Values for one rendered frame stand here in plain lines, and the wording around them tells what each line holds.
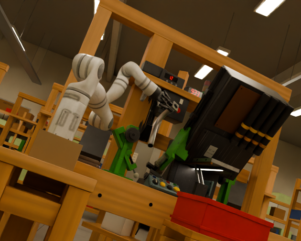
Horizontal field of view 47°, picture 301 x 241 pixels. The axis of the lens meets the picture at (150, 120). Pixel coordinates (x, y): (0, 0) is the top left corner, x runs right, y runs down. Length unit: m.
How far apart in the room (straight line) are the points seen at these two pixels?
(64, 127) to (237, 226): 0.70
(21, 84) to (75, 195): 11.45
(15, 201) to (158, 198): 0.63
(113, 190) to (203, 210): 0.39
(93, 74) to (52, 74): 11.19
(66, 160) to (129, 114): 0.98
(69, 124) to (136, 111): 0.95
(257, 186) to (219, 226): 1.24
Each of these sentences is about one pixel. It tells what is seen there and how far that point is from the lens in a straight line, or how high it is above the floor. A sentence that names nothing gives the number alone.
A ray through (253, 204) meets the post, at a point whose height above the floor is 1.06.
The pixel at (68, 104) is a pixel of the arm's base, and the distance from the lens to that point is 1.22.
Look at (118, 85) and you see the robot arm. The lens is 1.71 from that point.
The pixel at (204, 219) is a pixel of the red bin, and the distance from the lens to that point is 1.22.
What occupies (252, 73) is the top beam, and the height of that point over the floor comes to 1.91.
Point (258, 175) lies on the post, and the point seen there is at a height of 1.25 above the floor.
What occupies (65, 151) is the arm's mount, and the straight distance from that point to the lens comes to 1.16.
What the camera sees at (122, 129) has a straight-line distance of 1.71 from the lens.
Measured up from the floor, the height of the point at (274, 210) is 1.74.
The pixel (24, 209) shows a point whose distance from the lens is 1.11.
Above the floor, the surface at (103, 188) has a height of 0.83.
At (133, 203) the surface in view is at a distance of 1.45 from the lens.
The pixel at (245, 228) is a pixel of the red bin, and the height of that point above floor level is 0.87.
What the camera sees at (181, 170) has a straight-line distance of 1.95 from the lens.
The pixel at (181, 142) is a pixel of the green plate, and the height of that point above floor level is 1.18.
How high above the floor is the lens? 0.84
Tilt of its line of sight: 13 degrees up
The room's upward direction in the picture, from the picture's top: 20 degrees clockwise
